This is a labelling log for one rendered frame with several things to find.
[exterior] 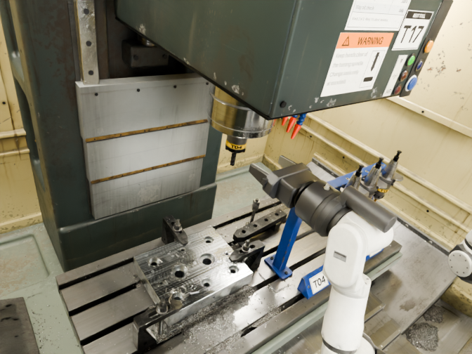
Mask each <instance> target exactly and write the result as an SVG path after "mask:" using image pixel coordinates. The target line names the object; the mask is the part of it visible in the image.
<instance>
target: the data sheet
mask: <svg viewBox="0 0 472 354"><path fill-rule="evenodd" d="M410 1H411V0H354V1H353V5H352V8H351V10H350V14H349V16H348V20H347V23H346V27H345V30H397V31H398V30H399V29H400V26H401V24H402V21H403V18H404V16H405V14H406V11H407V8H408V6H409V3H410Z"/></svg>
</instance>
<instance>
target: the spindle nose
mask: <svg viewBox="0 0 472 354"><path fill-rule="evenodd" d="M275 120H276V119H273V120H269V121H267V120H266V119H264V118H262V117H261V116H260V115H258V114H256V113H255V112H254V111H253V110H251V109H249V108H248V107H247V106H245V105H243V104H242V103H241V102H239V101H238V100H236V99H234V98H233V97H232V96H230V95H228V94H227V93H226V92H224V91H222V90H221V89H219V88H218V87H217V86H215V85H213V84H212V83H211V82H210V89H209V99H208V105H207V121H208V122H209V123H210V125H211V126H212V127H214V128H215V129H216V130H217V131H220V132H221V133H224V134H226V135H228V136H232V137H236V138H246V139H253V138H261V137H264V136H267V135H268V134H269V133H271V131H272V130H273V126H274V125H275Z"/></svg>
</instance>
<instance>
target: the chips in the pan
mask: <svg viewBox="0 0 472 354"><path fill-rule="evenodd" d="M443 311H444V312H447V311H446V310H445V309H443V307H439V306H437V305H434V304H433V306H431V308H429V309H428V310H427V311H426V312H425V313H424V315H423V316H422V317H423V318H424V319H425V321H427V320H428V321H431V322H434V323H435V322H436V323H437V322H438V323H441V322H442V321H443V320H444V318H443V317H442V316H443V313H444V312H443ZM420 323H421V324H419V323H418V324H417V323H416V326H414V325H412V327H410V328H409V329H408V330H407V331H406V332H405V334H406V337H407V338H406V339H407V340H408V341H409V342H410V343H411V344H412V345H413V346H414V347H416V348H421V349H423V352H424V351H425V350H426V351H432V352H434V351H435V350H437V348H435V347H437V346H439V344H438V342H439V341H438V331H439V330H438V328H437V327H436V326H432V324H429V323H428V322H425V323H424V322H420Z"/></svg>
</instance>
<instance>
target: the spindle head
mask: <svg viewBox="0 0 472 354"><path fill-rule="evenodd" d="M353 1H354V0H114V14H115V15H116V17H115V19H116V20H118V21H120V22H121V23H122V24H124V25H126V26H127V27H128V28H130V29H131V30H133V31H134V32H136V33H137V34H139V35H141V36H142V37H143V38H145V39H147V40H148V41H149V42H151V43H152V44H154V45H155V46H157V47H158V48H160V49H162V50H163V51H164V52H166V53H168V54H169V55H170V56H172V57H173V58H175V59H177V60H178V61H179V62H181V63H183V64H184V65H185V66H186V67H188V68H190V69H191V70H192V71H194V72H196V73H197V74H198V75H200V76H201V77H203V78H205V79H206V80H207V81H209V82H211V83H212V84H213V85H215V86H217V87H218V88H219V89H221V90H222V91H224V92H226V93H227V94H228V95H230V96H232V97H233V98H234V99H236V100H238V101H239V102H241V103H242V104H243V105H245V106H247V107H248V108H249V109H251V110H253V111H254V112H255V113H256V114H258V115H260V116H261V117H262V118H264V119H266V120H267V121H269V120H273V119H280V118H284V117H290V116H295V115H299V114H305V113H309V112H317V111H320V110H328V109H332V108H335V107H342V106H347V105H353V104H357V103H364V102H368V101H372V100H379V99H383V98H390V97H394V95H393V90H394V88H395V87H396V86H397V85H398V84H402V89H403V86H404V85H405V82H406V80H407V78H408V76H409V73H410V71H411V69H412V67H413V64H414V62H415V60H416V59H417V56H418V54H419V51H420V49H421V47H422V45H423V42H424V40H425V38H426V35H427V34H428V31H429V29H430V27H431V24H432V22H433V20H434V18H435V15H436V13H437V12H438V9H439V7H440V5H441V2H442V1H443V0H411V1H410V3H409V6H408V8H407V10H415V11H430V12H433V15H432V17H431V20H430V22H429V24H428V27H427V28H426V31H425V33H424V35H423V37H422V39H421V42H420V44H419V47H418V49H408V50H391V49H392V47H393V44H394V42H395V39H396V37H397V35H398V32H399V30H398V31H397V30H351V29H345V27H346V23H347V20H348V16H349V14H350V10H351V8H352V5H353ZM341 32H347V33H394V34H393V37H392V39H391V42H390V44H389V47H388V50H387V51H386V54H385V57H384V59H383V62H382V64H381V67H380V69H379V72H378V74H377V76H376V79H375V82H374V85H373V87H372V89H367V90H362V91H354V92H349V93H340V94H336V95H331V96H323V97H320V96H321V93H322V90H323V86H324V84H325V80H326V78H327V73H328V71H329V67H330V65H331V62H332V58H333V55H334V52H335V49H336V45H337V42H338V40H339V36H340V33H341ZM412 53H414V54H415V59H414V62H413V63H412V64H411V65H410V66H409V67H407V66H406V64H405V63H406V60H407V58H408V57H409V56H410V55H411V54H412ZM399 55H407V58H406V60H405V63H404V65H403V66H402V69H401V71H400V74H401V72H402V71H403V70H405V69H408V71H409V73H408V75H407V78H406V79H405V80H404V81H399V77H400V74H399V76H398V79H397V81H396V83H395V86H394V87H393V90H392V92H391V95H390V96H384V97H382V95H383V93H384V91H385V88H386V86H387V83H388V80H389V79H390V77H391V74H392V72H393V69H394V67H395V64H396V62H397V60H398V57H399ZM402 89H401V91H402ZM401 91H400V92H399V94H398V95H396V96H399V95H400V93H401Z"/></svg>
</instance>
